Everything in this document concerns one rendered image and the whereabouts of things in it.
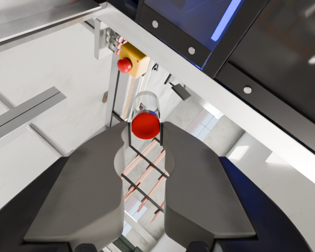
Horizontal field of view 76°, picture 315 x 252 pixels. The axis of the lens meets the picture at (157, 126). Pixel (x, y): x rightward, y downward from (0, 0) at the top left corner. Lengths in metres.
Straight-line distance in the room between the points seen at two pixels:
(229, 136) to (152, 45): 9.78
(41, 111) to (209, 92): 1.02
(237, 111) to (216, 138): 9.59
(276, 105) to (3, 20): 0.51
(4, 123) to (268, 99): 1.19
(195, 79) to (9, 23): 0.37
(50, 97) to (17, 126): 0.24
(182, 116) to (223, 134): 2.12
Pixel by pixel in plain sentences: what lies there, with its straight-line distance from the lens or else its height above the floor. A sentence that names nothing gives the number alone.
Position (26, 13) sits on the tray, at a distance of 0.48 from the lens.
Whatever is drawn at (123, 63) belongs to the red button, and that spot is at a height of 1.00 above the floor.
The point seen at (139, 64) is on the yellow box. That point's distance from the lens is 0.56.
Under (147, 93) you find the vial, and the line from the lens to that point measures 0.17.
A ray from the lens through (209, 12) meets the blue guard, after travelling 0.42.
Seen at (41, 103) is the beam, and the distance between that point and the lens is 1.34.
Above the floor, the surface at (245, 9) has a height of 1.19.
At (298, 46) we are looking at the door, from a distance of 0.41.
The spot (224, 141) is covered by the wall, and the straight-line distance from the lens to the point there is 10.13.
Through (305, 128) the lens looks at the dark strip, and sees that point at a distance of 0.48.
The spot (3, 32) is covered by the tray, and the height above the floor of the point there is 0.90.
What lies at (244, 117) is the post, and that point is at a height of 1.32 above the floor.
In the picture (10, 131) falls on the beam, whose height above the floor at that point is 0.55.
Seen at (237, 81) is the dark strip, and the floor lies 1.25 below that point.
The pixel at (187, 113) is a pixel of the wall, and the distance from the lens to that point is 10.03.
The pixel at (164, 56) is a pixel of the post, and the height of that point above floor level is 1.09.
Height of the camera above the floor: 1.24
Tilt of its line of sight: 8 degrees down
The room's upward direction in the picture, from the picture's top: 129 degrees clockwise
